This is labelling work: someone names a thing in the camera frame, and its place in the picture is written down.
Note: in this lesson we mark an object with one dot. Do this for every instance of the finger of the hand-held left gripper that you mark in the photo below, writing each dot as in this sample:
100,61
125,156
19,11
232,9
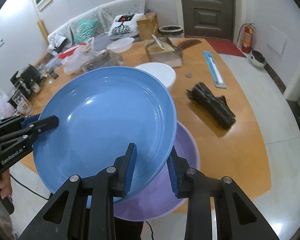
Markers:
30,120
43,125

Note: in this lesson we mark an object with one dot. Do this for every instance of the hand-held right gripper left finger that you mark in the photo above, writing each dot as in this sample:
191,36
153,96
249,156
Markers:
131,172

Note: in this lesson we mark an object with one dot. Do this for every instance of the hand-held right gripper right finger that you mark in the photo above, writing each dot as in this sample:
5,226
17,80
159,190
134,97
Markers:
171,173

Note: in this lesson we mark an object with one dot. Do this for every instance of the purple plate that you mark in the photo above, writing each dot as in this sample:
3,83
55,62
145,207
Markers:
186,146

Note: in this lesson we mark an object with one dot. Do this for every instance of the blue plate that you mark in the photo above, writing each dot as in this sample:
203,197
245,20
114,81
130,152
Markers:
102,120

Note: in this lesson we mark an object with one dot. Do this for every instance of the person's left hand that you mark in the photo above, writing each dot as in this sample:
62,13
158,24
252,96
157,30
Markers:
0,186

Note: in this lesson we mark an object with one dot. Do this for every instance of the white plastic bag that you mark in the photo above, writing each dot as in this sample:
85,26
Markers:
2,103

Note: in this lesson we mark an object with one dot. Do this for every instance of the black tabletop appliance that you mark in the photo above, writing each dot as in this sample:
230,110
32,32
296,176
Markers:
30,76

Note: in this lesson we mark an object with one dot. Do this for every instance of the small black box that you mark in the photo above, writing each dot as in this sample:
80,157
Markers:
54,75

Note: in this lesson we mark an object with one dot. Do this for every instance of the clear plastic bag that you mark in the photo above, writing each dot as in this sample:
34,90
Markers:
73,63

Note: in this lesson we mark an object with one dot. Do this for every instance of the red lid plastic container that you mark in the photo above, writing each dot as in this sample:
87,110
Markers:
70,51

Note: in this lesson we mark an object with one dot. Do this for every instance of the black crumpled wrapper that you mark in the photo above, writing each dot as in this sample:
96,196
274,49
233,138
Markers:
210,105

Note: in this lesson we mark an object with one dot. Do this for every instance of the black white patterned bag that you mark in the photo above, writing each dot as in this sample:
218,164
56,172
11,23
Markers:
56,43

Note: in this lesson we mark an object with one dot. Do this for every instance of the glass tray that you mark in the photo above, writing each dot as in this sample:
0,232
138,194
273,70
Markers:
102,61

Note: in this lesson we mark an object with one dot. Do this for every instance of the wooden board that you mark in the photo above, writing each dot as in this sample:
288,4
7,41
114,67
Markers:
43,28

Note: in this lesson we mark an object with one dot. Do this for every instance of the small grey coin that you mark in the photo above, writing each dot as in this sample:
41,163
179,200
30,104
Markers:
189,75

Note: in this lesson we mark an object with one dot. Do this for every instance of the grey cloth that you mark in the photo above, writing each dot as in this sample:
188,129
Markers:
102,42

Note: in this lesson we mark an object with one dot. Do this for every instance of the teal pillow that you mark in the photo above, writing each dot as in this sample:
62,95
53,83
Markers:
85,30

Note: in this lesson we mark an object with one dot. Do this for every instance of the translucent white plastic bowl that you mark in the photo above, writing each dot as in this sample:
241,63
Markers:
120,45

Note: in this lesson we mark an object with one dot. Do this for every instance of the long blue white packet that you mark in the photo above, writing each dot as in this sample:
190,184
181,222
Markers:
213,68

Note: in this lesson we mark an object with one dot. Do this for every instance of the metal tissue box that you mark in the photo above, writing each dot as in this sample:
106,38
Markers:
165,57

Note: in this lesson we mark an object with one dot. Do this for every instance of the white tree print pillow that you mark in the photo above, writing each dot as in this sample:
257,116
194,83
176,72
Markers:
125,25

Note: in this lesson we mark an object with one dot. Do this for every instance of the dark wooden comb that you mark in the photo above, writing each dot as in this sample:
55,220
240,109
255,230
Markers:
188,44

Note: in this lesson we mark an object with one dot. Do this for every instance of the white covered sofa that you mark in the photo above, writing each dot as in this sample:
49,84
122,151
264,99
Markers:
115,10

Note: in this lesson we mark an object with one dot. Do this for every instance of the red doormat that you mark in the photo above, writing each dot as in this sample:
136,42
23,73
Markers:
227,47

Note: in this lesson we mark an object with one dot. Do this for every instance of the grey trash bin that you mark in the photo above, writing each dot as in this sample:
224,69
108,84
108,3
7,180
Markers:
170,32

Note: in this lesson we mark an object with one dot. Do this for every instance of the black white floor bowl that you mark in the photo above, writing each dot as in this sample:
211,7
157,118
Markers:
257,59

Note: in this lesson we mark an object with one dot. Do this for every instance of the wooden box stool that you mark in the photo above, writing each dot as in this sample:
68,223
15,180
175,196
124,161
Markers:
147,23

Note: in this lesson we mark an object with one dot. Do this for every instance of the red fire extinguisher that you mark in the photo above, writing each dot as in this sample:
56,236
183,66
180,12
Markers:
247,38

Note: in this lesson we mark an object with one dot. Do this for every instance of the dark brown door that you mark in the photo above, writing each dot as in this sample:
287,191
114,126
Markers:
207,10

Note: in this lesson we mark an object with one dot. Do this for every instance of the small photo frame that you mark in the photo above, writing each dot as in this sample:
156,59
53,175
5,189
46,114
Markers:
18,98

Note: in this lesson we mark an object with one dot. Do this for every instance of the white wall panel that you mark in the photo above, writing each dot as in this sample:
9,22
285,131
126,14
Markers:
277,40

